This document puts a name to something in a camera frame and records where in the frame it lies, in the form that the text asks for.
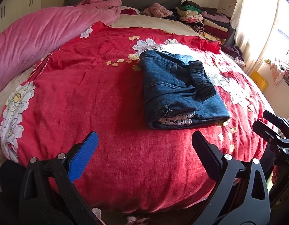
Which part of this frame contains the pink quilt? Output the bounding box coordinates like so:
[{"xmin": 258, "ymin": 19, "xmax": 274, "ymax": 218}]
[{"xmin": 0, "ymin": 0, "xmax": 122, "ymax": 92}]

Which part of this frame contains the yellow box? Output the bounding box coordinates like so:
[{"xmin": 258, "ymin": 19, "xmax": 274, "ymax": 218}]
[{"xmin": 250, "ymin": 71, "xmax": 268, "ymax": 92}]

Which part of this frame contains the blue denim pants lace trim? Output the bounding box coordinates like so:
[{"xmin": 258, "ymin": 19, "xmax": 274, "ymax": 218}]
[{"xmin": 140, "ymin": 50, "xmax": 230, "ymax": 129}]

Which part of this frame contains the white curtain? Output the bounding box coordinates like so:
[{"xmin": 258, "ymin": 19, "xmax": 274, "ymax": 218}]
[{"xmin": 230, "ymin": 0, "xmax": 279, "ymax": 75}]

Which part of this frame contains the floral cloth on sill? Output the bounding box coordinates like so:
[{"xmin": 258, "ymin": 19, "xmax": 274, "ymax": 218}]
[{"xmin": 264, "ymin": 58, "xmax": 289, "ymax": 86}]

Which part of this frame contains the dark red pillow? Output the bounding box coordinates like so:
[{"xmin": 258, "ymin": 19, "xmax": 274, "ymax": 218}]
[{"xmin": 120, "ymin": 6, "xmax": 140, "ymax": 16}]

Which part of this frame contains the pink crumpled garment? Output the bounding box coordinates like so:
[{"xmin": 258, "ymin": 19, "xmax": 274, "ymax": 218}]
[{"xmin": 143, "ymin": 3, "xmax": 173, "ymax": 18}]

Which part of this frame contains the dark purple garment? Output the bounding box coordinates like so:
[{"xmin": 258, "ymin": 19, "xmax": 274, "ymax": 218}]
[{"xmin": 221, "ymin": 45, "xmax": 243, "ymax": 61}]

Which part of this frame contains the stack of folded clothes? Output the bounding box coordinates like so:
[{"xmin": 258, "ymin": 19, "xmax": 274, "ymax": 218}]
[{"xmin": 174, "ymin": 1, "xmax": 235, "ymax": 46}]

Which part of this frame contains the beige bed sheet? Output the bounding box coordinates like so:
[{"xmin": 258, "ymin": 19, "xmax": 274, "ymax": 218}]
[{"xmin": 111, "ymin": 14, "xmax": 202, "ymax": 38}]

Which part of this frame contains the cream wardrobe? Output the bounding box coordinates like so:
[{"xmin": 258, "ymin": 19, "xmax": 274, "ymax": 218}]
[{"xmin": 0, "ymin": 0, "xmax": 42, "ymax": 33}]

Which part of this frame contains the red floral bed cover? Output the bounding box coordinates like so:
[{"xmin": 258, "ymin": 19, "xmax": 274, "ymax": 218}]
[{"xmin": 0, "ymin": 22, "xmax": 270, "ymax": 212}]

